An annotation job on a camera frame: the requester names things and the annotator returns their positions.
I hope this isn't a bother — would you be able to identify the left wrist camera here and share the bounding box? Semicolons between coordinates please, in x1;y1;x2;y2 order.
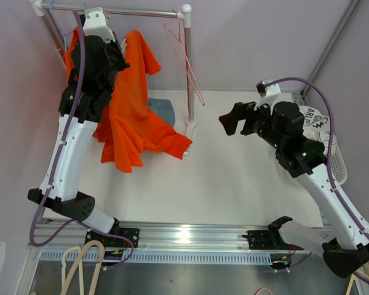
82;7;116;43

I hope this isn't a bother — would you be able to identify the clothes rack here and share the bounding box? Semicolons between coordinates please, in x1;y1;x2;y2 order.
30;1;205;139

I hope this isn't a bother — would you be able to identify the pink wire hanger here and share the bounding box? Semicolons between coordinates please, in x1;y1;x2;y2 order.
164;10;205;106

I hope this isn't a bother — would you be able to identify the grey blue t shirt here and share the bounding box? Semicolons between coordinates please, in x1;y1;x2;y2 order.
148;98;176;127

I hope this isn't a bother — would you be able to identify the white cable duct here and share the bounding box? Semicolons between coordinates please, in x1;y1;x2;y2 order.
38;251;273;265

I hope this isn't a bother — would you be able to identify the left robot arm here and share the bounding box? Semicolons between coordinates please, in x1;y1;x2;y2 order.
27;36;129;246

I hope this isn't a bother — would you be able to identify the spare wooden hanger right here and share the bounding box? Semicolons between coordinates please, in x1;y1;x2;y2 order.
345;264;369;295

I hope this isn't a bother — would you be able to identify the spare wooden hangers left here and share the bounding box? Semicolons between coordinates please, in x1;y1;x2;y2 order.
60;240;105;295

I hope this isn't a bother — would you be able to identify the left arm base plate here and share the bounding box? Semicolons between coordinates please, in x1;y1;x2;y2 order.
84;227;140;248

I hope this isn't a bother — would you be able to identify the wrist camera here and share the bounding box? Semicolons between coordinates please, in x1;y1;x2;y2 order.
82;7;116;43
254;80;281;110

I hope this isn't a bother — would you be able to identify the orange t shirt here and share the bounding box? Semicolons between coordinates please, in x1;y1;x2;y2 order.
63;26;124;163
101;30;192;173

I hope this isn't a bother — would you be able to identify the blue hanger far left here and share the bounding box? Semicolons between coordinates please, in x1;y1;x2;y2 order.
49;1;77;52

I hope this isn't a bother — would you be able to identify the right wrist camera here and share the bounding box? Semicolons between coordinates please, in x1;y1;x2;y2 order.
254;80;281;110

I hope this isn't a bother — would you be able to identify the white laundry basket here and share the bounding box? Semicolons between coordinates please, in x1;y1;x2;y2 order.
284;135;348;187

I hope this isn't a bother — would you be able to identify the aluminium rail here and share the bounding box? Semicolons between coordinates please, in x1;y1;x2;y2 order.
34;218;268;252

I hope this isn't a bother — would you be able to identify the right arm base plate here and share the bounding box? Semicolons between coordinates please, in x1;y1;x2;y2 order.
241;230;289;250

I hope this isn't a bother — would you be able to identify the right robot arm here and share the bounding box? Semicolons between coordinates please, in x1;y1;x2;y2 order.
219;101;369;278

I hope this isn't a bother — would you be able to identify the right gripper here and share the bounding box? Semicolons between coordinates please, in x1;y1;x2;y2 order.
218;96;283;150

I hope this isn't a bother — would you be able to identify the green white t shirt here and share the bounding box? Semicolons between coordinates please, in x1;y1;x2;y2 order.
299;106;330;156

